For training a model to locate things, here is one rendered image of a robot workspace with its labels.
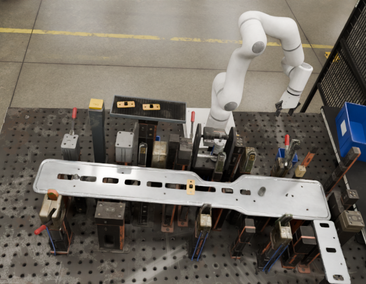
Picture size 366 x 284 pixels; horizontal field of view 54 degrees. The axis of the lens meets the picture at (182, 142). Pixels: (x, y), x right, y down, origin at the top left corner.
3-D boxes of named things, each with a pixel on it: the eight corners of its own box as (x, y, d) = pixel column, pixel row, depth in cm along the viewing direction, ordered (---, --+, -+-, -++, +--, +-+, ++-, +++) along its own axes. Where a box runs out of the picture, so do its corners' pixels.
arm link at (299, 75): (284, 82, 197) (295, 91, 191) (293, 61, 188) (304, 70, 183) (295, 81, 200) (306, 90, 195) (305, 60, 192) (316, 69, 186)
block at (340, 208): (314, 240, 192) (340, 212, 170) (309, 220, 200) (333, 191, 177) (320, 240, 192) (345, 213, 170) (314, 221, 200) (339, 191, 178)
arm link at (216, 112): (211, 121, 203) (220, 92, 184) (206, 97, 214) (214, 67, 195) (232, 121, 205) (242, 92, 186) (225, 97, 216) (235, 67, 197)
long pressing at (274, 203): (29, 198, 156) (27, 196, 155) (43, 157, 170) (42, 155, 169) (332, 222, 167) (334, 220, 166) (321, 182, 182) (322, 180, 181)
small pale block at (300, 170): (275, 208, 202) (299, 170, 175) (274, 203, 205) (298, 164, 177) (281, 208, 203) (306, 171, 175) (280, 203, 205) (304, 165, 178)
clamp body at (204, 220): (184, 261, 176) (195, 229, 150) (185, 238, 184) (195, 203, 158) (203, 262, 177) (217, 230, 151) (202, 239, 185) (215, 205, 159)
